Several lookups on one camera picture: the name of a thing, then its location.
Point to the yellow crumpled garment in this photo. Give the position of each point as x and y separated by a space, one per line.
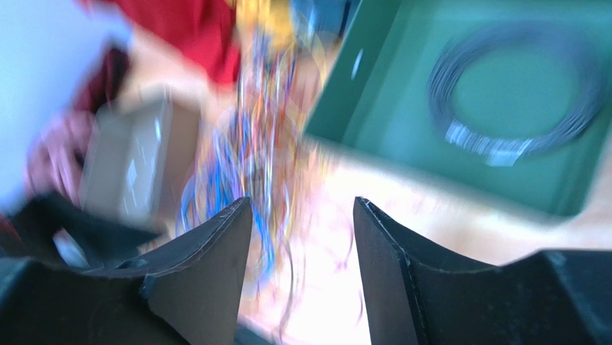
272 17

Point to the grey-blue cloth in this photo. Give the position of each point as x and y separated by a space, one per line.
326 20

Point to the red hanging shirt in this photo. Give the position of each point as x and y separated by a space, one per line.
202 30

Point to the green plastic tray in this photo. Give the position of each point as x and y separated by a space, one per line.
510 100

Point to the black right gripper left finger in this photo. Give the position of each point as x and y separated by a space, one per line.
186 291

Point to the maroon cloth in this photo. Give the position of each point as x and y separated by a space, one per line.
104 85

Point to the dusty pink cloth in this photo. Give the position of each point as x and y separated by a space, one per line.
55 162

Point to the grey plastic tray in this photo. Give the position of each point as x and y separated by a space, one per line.
139 158

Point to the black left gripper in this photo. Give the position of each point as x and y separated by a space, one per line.
28 231

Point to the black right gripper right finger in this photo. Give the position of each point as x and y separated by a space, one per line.
418 292

